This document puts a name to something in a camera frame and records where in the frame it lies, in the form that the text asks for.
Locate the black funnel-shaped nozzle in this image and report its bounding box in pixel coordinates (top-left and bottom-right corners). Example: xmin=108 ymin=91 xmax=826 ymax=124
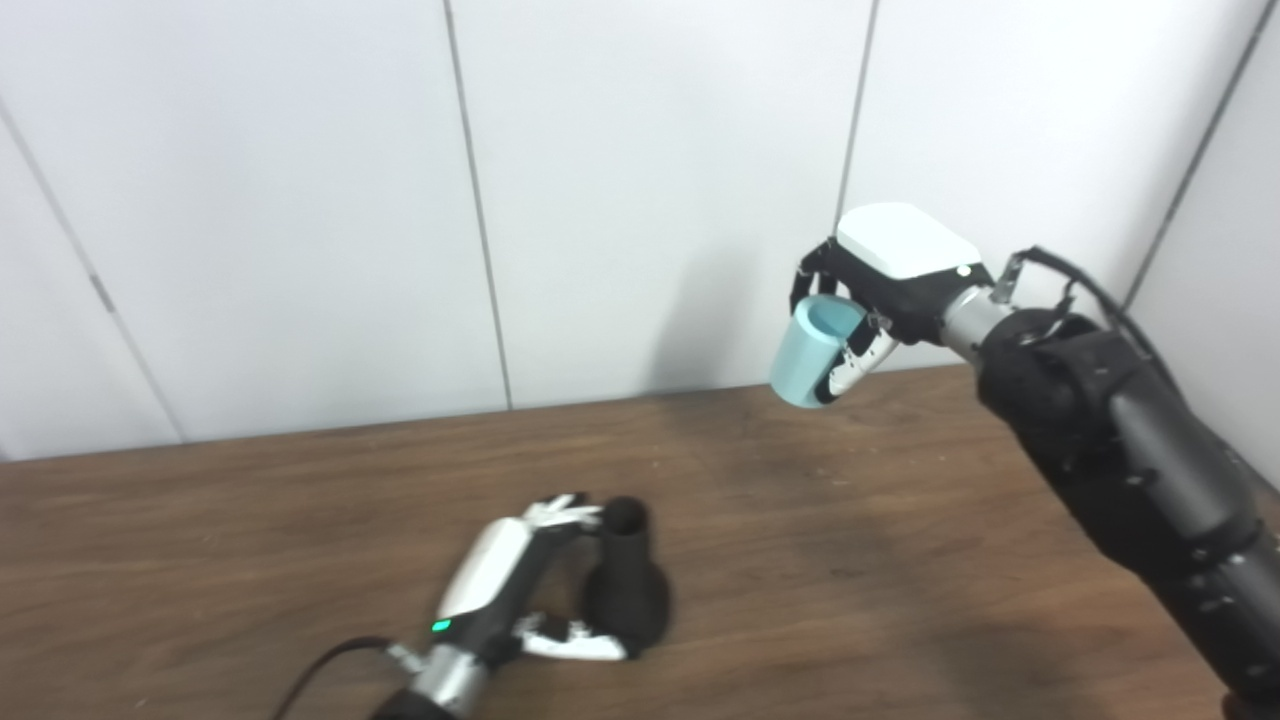
xmin=583 ymin=496 xmax=673 ymax=659

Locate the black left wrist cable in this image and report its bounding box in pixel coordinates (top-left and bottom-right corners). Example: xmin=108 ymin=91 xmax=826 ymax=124
xmin=270 ymin=636 xmax=421 ymax=720

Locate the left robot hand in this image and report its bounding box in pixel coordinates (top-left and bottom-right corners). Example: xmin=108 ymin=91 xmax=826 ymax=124
xmin=435 ymin=492 xmax=631 ymax=666

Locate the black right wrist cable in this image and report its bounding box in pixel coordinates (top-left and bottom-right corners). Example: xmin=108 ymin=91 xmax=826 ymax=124
xmin=992 ymin=246 xmax=1161 ymax=371

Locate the light blue cylinder cup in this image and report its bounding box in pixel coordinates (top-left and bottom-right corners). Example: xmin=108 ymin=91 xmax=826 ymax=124
xmin=768 ymin=294 xmax=869 ymax=409

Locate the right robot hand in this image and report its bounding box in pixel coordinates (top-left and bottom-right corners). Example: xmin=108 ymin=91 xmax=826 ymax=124
xmin=790 ymin=203 xmax=996 ymax=406

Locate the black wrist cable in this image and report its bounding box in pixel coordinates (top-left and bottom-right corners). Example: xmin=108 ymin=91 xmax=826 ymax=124
xmin=992 ymin=246 xmax=1161 ymax=371
xmin=270 ymin=636 xmax=421 ymax=720

